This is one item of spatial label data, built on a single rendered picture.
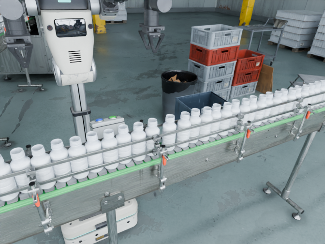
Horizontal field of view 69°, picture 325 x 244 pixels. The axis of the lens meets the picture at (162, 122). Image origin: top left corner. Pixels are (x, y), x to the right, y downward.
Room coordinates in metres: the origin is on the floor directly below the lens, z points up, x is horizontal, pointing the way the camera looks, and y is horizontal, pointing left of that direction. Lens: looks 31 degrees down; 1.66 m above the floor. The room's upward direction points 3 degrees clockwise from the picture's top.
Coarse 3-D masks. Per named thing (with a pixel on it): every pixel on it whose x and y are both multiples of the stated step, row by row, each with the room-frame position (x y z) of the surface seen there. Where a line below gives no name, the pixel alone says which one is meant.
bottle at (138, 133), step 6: (138, 126) 0.77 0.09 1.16; (132, 132) 0.79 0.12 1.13; (138, 132) 0.77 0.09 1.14; (144, 132) 0.79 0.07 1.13; (132, 138) 0.77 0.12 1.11; (138, 138) 0.76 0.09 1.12; (138, 144) 0.76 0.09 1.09; (144, 144) 0.77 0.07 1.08; (132, 150) 0.77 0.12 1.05; (138, 150) 0.76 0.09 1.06; (144, 150) 0.77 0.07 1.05; (144, 156) 0.77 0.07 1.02
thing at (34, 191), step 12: (240, 120) 1.00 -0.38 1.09; (252, 132) 0.92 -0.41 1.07; (300, 132) 1.17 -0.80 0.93; (156, 144) 0.77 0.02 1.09; (240, 156) 0.95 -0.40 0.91; (36, 180) 0.55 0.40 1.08; (36, 192) 0.50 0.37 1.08; (36, 204) 0.49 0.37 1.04; (48, 204) 0.56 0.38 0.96; (48, 216) 0.52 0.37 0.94; (48, 228) 0.51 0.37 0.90
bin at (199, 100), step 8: (184, 96) 1.54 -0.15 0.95; (192, 96) 1.57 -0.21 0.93; (200, 96) 1.61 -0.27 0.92; (208, 96) 1.65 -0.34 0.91; (216, 96) 1.59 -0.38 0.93; (176, 104) 1.49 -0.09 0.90; (184, 104) 1.41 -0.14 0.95; (192, 104) 1.58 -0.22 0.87; (200, 104) 1.61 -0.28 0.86; (208, 104) 1.65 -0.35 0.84; (176, 112) 1.49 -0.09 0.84; (200, 112) 1.62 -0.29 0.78
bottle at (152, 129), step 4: (148, 120) 0.82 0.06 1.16; (152, 120) 0.84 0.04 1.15; (156, 120) 0.83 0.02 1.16; (148, 124) 0.82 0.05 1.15; (152, 124) 0.81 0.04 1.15; (156, 124) 0.81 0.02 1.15; (148, 128) 0.81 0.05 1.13; (152, 128) 0.81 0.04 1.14; (156, 128) 0.81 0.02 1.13; (148, 132) 0.80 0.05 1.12; (152, 132) 0.80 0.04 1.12; (156, 132) 0.80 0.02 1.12; (148, 136) 0.80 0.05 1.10; (148, 140) 0.80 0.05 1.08; (152, 140) 0.80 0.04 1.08; (148, 144) 0.80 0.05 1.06; (152, 144) 0.80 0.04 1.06; (148, 148) 0.80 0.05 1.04; (152, 148) 0.80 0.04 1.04
